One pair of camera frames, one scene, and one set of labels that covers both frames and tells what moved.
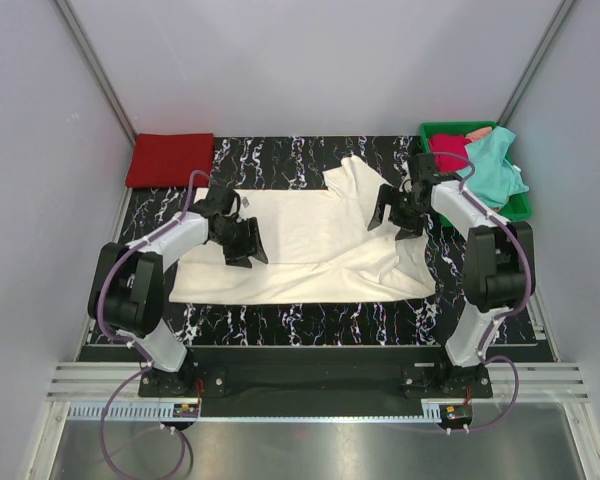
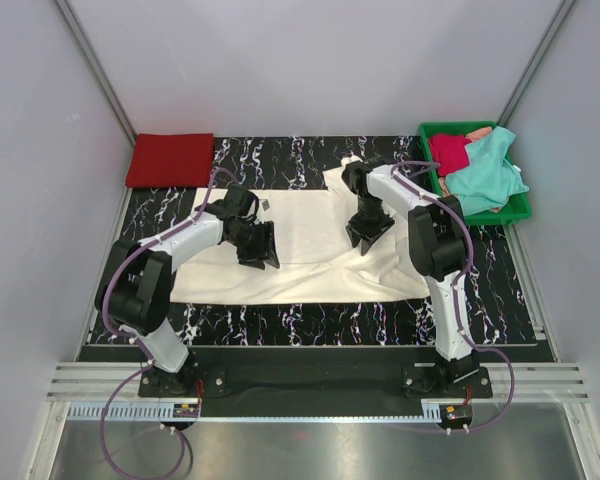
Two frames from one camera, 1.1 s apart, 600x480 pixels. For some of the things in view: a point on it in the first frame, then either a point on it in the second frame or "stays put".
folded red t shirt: [168, 160] stays put
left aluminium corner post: [100, 70] stays put
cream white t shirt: [318, 247] stays put
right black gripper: [390, 195] -> [355, 229]
